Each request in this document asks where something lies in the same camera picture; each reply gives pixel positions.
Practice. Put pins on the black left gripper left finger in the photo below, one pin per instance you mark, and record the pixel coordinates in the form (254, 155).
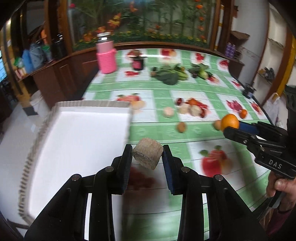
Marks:
(121, 172)

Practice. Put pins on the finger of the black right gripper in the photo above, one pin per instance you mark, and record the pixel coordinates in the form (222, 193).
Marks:
(248, 126)
(241, 135)

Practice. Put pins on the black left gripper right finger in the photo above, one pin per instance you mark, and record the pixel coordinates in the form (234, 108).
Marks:
(173, 171)

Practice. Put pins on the orange mandarin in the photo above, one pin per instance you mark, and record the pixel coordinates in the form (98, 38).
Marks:
(229, 120)

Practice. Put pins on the brown longan fruit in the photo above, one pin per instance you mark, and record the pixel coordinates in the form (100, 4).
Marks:
(217, 125)
(181, 127)

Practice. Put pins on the small orange tangerine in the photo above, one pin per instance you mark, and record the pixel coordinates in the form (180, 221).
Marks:
(243, 113)

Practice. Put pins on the round beige cake piece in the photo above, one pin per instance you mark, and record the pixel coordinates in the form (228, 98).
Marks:
(148, 153)

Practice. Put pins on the person's right hand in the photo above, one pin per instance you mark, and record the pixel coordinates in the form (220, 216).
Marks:
(275, 183)

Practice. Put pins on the black table clamp device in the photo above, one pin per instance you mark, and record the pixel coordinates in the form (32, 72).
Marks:
(248, 91)

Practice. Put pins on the white striped-rim tray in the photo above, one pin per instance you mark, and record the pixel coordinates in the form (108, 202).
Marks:
(76, 137)

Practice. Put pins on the green checkered fruit tablecloth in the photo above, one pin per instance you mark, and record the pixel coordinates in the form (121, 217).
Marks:
(176, 99)

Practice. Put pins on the green cabbage vegetable pile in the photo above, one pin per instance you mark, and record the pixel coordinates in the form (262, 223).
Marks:
(201, 70)

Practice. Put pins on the purple bottles on shelf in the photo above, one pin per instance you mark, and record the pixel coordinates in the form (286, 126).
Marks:
(230, 50)

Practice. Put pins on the green leafy vegetable pile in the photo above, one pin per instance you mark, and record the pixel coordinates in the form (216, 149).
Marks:
(169, 75)

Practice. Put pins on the white plastic bucket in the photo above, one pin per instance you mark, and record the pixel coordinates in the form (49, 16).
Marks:
(39, 105)

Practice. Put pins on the dark wooden cabinet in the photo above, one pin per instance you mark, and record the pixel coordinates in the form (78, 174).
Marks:
(65, 79)

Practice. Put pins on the dark red-label jar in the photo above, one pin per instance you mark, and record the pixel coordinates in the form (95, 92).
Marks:
(138, 63)

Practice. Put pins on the pink sleeved bottle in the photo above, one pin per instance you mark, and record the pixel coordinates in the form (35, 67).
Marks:
(106, 53)

